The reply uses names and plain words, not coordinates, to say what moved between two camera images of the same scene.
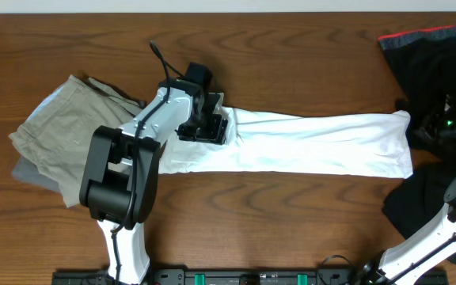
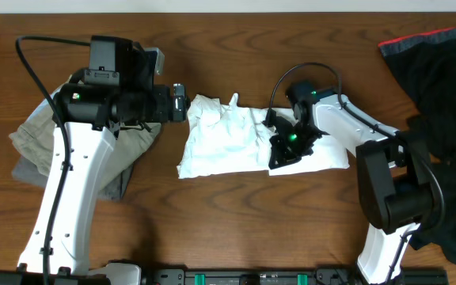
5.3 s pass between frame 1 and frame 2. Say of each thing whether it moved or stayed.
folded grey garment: stayed
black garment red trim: stayed
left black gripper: moved
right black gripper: moved
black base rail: stayed
